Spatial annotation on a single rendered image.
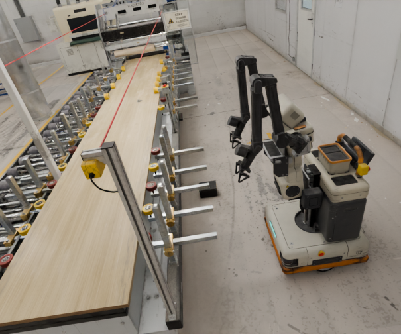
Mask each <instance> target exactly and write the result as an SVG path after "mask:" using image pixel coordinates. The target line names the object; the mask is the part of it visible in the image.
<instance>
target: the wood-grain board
mask: <svg viewBox="0 0 401 334"><path fill-rule="evenodd" d="M165 56H166V55H161V56H154V57H150V58H143V59H141V60H140V62H139V60H132V61H128V62H127V63H126V65H125V69H126V70H125V71H122V72H121V79H119V80H117V81H116V82H115V85H116V88H115V89H111V91H110V92H109V95H110V99H108V100H105V101H104V103H103V105H102V106H101V108H100V110H99V111H98V113H97V115H96V116H95V119H94V120H93V122H92V123H91V125H90V127H89V129H88V130H87V132H86V134H85V135H84V137H83V139H82V141H81V143H80V144H79V146H78V147H77V149H76V151H75V153H74V154H73V156H72V158H71V159H70V161H69V163H68V165H67V167H66V168H65V170H64V171H63V173H62V175H61V176H60V178H59V180H58V182H57V183H56V185H55V186H54V189H53V190H52V192H51V194H50V195H49V197H48V199H47V200H46V202H45V204H44V206H43V207H42V209H41V210H40V213H39V214H38V216H37V218H36V219H35V221H34V223H33V224H32V226H31V228H30V230H29V231H28V233H27V235H26V237H25V238H24V240H23V242H22V243H21V245H20V247H19V249H18V250H17V252H16V254H15V255H14V257H13V259H12V261H11V262H10V264H9V265H8V267H7V269H6V271H5V273H4V274H3V276H2V278H1V279H0V327H2V326H8V325H16V324H20V323H28V322H33V321H42V320H47V319H55V318H59V317H68V316H73V315H81V314H85V313H93V312H99V311H107V310H112V309H120V308H124V307H129V306H130V301H131V292H132V287H133V279H134V274H135V265H136V260H137V251H138V246H139V242H138V240H137V237H136V235H135V232H134V230H133V227H132V225H131V222H130V220H129V217H128V215H127V212H126V211H125V208H124V205H123V202H122V201H121V198H120V196H119V193H118V192H115V193H111V192H105V191H102V190H100V189H98V188H97V187H96V186H95V185H94V184H93V183H92V182H91V180H90V179H88V180H87V179H86V177H85V175H84V173H83V171H82V168H81V166H80V165H81V163H82V161H83V160H82V158H81V156H80V154H81V153H82V151H83V150H89V149H93V148H99V147H100V145H101V142H102V140H103V138H104V136H105V134H106V132H107V130H108V127H109V125H110V123H111V121H112V118H113V116H114V114H115V112H116V110H117V108H118V106H119V103H120V101H121V99H122V96H123V94H124V92H125V90H126V88H127V86H128V84H129V81H130V79H131V77H132V75H133V72H134V71H135V68H136V66H137V64H138V62H139V64H138V66H137V69H136V71H135V74H134V76H133V78H132V80H131V82H130V85H129V87H128V89H127V92H126V94H125V96H124V98H123V101H122V103H121V105H120V108H119V110H118V112H117V114H116V116H115V119H114V121H113V124H112V126H111V128H110V130H109V132H108V134H107V137H106V139H105V142H111V141H115V144H116V146H117V149H118V151H119V154H120V157H121V160H122V162H123V165H124V167H125V171H126V173H127V176H128V178H129V181H130V184H131V187H132V189H133V192H134V195H135V197H136V200H137V203H138V205H139V209H140V211H141V214H142V215H143V211H142V208H143V206H144V202H145V197H146V184H147V183H148V174H149V168H148V166H149V165H150V161H151V156H152V153H151V150H152V147H153V142H154V133H155V128H156V120H157V115H158V106H159V101H160V92H161V91H159V93H155V94H154V90H153V88H154V87H155V84H154V82H156V76H157V72H158V71H161V72H162V67H163V65H165V62H164V63H163V64H160V59H163V60H165V59H166V58H165ZM137 100H142V101H141V102H139V103H137ZM92 180H93V181H94V182H95V183H96V185H97V186H99V187H100V188H102V189H105V190H109V191H117V188H116V186H115V183H114V181H113V178H112V176H111V173H110V171H109V169H108V166H107V165H105V169H104V171H103V175H102V177H100V178H93V179H92Z"/></svg>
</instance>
